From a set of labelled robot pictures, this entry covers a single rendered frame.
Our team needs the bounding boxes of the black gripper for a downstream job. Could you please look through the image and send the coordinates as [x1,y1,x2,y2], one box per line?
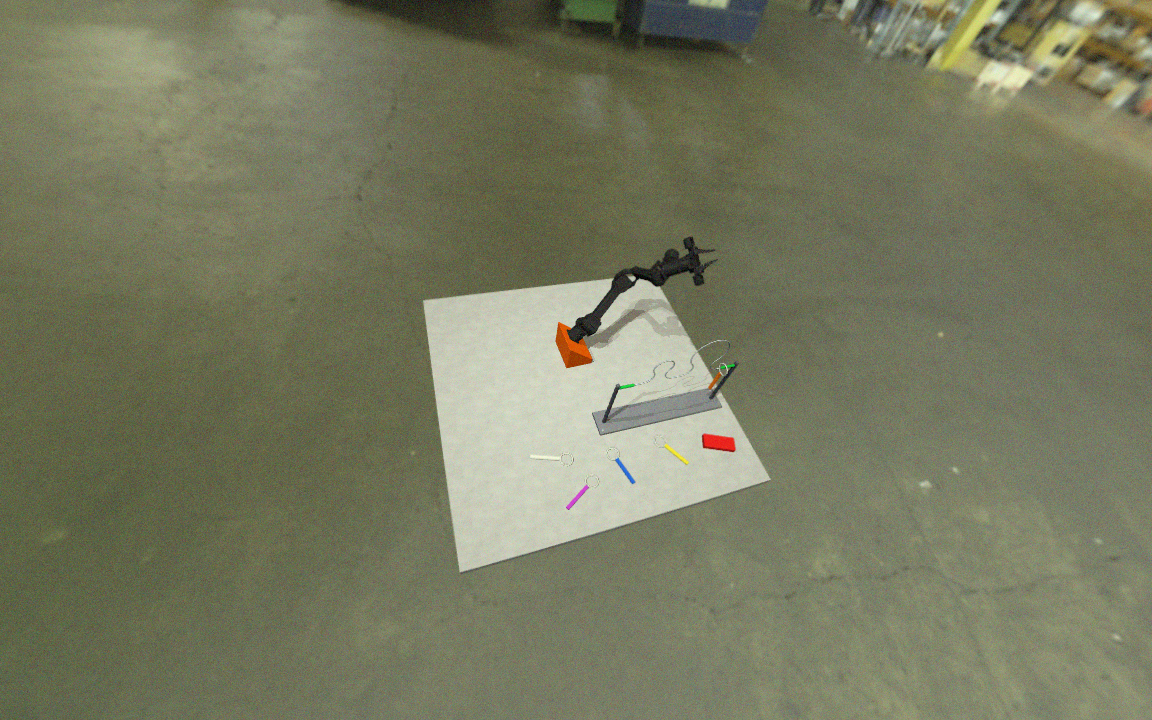
[674,237,718,285]

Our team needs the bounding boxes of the grey loop with blue handle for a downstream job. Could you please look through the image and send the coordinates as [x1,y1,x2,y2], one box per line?
[606,448,635,484]

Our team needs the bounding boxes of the grey loop with purple handle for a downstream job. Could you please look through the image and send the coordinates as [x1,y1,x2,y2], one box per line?
[566,475,599,510]

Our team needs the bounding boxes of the grey loop with yellow handle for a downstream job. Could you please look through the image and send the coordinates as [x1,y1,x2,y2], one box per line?
[654,435,688,465]

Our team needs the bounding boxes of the orange long bar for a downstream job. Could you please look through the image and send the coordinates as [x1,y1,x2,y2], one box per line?
[708,363,728,391]

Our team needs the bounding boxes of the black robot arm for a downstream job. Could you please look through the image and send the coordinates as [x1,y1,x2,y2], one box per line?
[567,249,679,344]

